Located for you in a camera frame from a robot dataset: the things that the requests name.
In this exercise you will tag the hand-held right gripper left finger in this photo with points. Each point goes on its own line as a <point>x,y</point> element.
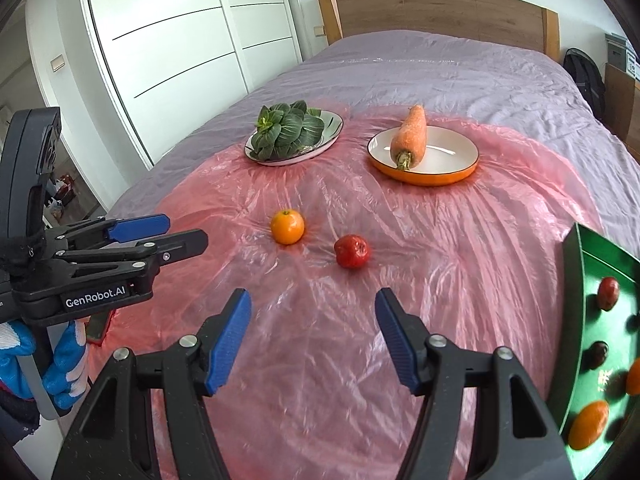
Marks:
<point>227,345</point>

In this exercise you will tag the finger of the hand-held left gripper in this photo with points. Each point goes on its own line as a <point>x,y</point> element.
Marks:
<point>180,245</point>
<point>140,226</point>

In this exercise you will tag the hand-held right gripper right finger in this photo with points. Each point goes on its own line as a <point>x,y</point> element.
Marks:
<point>400,340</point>

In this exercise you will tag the red apple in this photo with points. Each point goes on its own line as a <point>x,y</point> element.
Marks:
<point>607,293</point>
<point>352,251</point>

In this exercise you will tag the green cardboard box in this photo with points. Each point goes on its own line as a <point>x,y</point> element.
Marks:
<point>575,310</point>

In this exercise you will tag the dark purple plum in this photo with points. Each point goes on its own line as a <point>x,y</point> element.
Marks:
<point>597,355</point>

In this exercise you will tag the person's left hand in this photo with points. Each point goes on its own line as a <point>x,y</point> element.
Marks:
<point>70,360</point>

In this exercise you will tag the pink plastic sheet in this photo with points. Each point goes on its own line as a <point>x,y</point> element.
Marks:
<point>325,335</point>

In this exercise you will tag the smartphone with red case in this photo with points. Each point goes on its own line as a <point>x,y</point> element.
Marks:
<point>100,327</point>

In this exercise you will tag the green bok choy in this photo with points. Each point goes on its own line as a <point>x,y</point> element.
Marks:
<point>285,130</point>

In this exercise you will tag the orange enamel plate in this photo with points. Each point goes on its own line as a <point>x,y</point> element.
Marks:
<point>450,152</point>

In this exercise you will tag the white patterned plate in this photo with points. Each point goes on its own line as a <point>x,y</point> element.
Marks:
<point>332,125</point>

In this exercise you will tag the white wardrobe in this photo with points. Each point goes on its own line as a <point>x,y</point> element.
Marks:
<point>175,35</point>

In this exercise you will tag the carrot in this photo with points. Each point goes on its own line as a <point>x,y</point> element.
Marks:
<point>410,135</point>

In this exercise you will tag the black backpack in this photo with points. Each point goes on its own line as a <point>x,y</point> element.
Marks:
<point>582,77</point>

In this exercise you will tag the wooden dresser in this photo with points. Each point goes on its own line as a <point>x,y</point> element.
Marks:
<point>622,105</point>

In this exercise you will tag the wooden headboard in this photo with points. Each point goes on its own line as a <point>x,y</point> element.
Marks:
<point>440,12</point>

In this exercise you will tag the grey printer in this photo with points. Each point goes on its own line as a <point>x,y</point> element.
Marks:
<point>622,52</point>

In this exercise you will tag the wall light switch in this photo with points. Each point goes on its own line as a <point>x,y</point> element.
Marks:
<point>57,62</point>

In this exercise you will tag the wall socket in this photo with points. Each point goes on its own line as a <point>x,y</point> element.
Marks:
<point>319,30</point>

